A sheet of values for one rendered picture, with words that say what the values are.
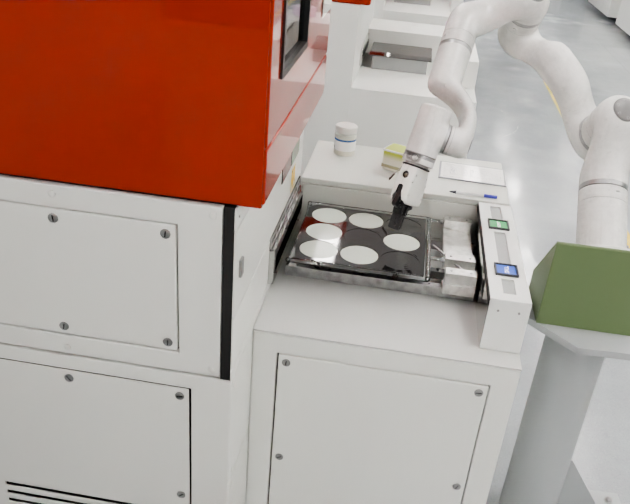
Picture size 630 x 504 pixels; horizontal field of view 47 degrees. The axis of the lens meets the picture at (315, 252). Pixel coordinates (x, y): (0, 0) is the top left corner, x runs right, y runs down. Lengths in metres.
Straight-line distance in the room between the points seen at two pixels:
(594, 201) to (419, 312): 0.51
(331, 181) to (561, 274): 0.73
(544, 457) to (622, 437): 0.87
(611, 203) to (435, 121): 0.48
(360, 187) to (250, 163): 0.90
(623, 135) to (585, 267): 0.35
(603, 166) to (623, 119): 0.12
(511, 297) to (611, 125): 0.53
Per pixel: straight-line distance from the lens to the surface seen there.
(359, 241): 1.98
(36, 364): 1.72
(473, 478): 1.94
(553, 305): 1.89
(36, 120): 1.44
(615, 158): 1.98
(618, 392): 3.24
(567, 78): 2.07
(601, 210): 1.92
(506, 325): 1.73
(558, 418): 2.10
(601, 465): 2.86
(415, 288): 1.92
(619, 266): 1.87
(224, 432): 1.66
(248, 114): 1.28
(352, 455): 1.91
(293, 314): 1.78
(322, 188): 2.19
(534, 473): 2.23
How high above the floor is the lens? 1.79
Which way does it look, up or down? 28 degrees down
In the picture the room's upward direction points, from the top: 5 degrees clockwise
